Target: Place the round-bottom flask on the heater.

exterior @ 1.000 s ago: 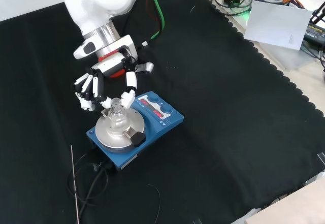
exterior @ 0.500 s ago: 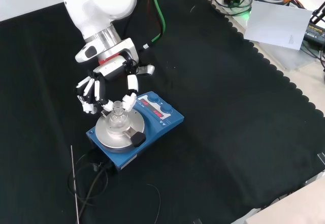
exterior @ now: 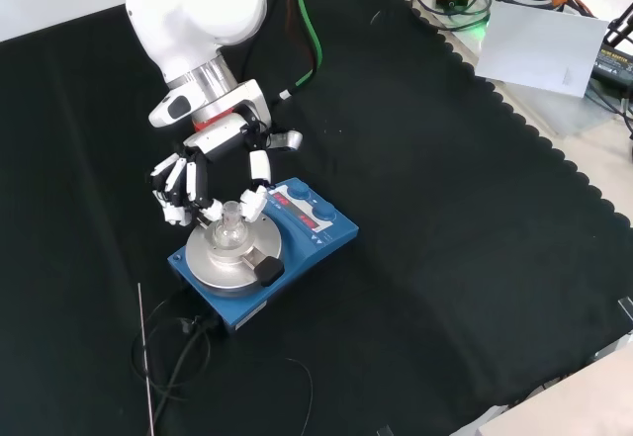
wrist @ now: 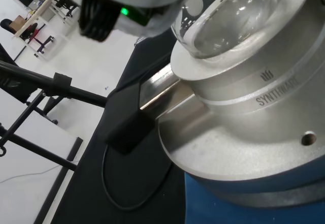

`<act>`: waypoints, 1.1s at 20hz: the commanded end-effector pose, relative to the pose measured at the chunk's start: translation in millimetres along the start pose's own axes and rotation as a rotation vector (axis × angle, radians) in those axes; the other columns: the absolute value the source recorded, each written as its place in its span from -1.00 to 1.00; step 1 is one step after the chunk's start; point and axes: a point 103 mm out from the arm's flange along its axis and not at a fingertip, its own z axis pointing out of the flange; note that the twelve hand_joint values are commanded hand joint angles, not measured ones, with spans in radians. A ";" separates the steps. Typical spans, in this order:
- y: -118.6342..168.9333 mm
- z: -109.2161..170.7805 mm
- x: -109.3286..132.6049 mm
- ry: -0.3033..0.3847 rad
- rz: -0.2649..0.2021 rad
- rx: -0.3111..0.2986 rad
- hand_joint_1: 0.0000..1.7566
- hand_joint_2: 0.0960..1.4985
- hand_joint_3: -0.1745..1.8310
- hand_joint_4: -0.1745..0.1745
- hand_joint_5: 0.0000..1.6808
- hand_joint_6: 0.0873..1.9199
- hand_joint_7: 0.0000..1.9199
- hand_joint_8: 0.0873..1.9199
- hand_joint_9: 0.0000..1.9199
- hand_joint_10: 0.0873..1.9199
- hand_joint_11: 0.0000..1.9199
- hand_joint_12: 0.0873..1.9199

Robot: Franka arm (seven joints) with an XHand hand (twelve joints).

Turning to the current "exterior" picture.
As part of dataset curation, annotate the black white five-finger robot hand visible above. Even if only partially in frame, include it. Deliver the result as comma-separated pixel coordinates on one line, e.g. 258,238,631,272
148,106,304,229

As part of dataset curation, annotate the clear round-bottom glass flask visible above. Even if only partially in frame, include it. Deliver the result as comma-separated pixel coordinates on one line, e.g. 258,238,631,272
213,200,247,250

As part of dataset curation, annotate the heater with blue base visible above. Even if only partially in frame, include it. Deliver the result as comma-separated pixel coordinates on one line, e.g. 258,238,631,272
166,176,361,340

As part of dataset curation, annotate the black bench cloth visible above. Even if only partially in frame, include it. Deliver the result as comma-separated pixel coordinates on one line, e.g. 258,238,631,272
0,0,633,436

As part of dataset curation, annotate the thin metal probe rod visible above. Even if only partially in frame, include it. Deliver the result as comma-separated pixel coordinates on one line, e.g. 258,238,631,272
136,282,156,435

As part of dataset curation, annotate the pale board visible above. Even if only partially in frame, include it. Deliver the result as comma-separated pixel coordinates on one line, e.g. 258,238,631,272
473,0,611,99

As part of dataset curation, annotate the black power adapter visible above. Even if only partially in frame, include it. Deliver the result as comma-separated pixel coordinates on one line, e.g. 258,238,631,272
591,44,633,93

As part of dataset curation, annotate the black tripod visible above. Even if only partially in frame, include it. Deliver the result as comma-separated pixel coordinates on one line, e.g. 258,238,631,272
603,3,633,52

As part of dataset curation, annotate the white wrist camera unit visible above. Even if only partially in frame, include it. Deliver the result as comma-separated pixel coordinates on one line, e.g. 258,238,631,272
148,78,274,130

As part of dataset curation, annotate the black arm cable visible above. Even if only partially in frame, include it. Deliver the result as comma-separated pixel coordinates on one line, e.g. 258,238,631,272
240,0,299,84

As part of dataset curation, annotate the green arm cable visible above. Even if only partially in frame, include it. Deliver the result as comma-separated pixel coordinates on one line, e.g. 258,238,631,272
278,0,324,102

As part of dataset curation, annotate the thick black heater cable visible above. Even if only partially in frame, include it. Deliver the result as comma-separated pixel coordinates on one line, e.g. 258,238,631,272
130,296,225,430

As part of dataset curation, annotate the thin black probe wire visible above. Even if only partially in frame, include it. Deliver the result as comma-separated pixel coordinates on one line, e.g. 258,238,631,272
283,355,316,430

